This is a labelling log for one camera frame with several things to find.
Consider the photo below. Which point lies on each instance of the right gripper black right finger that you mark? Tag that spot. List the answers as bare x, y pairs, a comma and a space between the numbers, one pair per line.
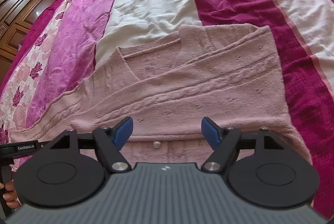
224, 142

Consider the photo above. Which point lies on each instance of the dark wooden wardrobe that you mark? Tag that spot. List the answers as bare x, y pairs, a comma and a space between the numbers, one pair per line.
17, 17

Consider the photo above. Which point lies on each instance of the pink floral striped bedspread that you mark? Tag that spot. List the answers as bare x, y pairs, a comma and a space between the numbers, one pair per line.
82, 34

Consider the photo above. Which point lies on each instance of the pink knitted cardigan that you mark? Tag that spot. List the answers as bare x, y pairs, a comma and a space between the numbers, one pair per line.
229, 73

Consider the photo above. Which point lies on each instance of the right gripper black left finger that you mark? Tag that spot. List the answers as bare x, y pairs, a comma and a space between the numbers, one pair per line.
109, 142

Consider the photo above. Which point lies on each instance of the person's left hand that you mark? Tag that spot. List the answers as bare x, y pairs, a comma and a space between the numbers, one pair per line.
10, 195

